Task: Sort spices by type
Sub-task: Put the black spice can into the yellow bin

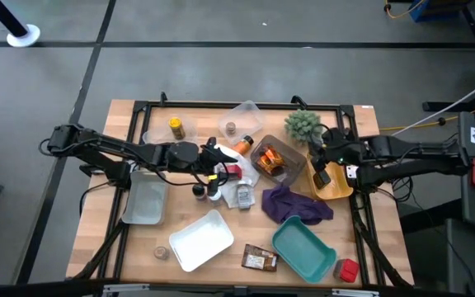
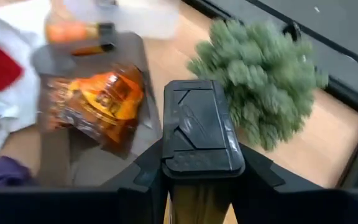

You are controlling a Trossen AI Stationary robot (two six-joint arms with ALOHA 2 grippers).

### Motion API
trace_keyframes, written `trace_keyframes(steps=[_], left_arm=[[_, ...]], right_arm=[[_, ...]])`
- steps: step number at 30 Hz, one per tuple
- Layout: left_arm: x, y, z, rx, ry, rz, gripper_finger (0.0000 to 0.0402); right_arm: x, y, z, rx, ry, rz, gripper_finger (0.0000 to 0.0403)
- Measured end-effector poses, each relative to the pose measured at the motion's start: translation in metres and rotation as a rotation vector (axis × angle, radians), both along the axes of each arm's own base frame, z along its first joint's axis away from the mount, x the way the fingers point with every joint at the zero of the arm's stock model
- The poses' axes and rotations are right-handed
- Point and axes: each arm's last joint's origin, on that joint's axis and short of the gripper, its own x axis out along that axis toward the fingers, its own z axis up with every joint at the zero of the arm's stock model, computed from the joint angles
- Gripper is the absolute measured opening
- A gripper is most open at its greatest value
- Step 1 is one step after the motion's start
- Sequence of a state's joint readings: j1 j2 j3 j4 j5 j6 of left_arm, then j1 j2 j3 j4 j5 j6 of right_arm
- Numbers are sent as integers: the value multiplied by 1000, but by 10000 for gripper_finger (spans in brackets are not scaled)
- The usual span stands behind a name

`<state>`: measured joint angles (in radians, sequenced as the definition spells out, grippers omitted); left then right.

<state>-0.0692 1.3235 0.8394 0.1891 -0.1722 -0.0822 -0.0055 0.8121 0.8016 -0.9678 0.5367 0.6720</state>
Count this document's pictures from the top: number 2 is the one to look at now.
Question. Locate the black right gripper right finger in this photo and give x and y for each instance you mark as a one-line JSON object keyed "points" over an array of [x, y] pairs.
{"points": [[291, 207]]}

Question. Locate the brown spice packet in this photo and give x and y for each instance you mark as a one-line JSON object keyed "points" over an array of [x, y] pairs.
{"points": [[104, 102]]}

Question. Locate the orange spice bottle black cap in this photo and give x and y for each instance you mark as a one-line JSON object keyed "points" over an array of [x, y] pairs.
{"points": [[70, 31]]}

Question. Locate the smoky translucent plastic bin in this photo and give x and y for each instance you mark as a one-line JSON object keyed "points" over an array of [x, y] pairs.
{"points": [[110, 168]]}

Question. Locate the purple cloth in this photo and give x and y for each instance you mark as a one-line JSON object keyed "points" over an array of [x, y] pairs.
{"points": [[2, 174]]}

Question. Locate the green artificial succulent plant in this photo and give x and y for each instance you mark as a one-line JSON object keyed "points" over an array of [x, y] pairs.
{"points": [[259, 77]]}

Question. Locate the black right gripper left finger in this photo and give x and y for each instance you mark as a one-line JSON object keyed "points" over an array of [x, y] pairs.
{"points": [[73, 207]]}

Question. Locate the clear plastic bin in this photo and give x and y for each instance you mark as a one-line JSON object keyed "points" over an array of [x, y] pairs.
{"points": [[141, 18]]}

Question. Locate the white cloth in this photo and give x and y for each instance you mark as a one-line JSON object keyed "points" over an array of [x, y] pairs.
{"points": [[30, 93]]}

